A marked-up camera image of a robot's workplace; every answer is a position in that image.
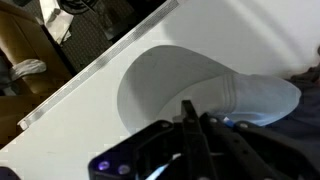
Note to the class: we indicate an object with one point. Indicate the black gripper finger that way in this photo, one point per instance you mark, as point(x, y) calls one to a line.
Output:
point(190, 118)

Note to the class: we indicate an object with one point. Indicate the white cap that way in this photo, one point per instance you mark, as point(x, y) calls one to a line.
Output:
point(158, 80)

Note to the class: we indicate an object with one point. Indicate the dark shirt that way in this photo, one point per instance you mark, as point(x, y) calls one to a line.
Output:
point(303, 123)

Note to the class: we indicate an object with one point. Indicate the crumpled white paper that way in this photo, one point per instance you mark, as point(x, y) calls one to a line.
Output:
point(56, 20)

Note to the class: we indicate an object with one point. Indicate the brown cardboard box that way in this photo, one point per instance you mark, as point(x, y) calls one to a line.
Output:
point(31, 68)

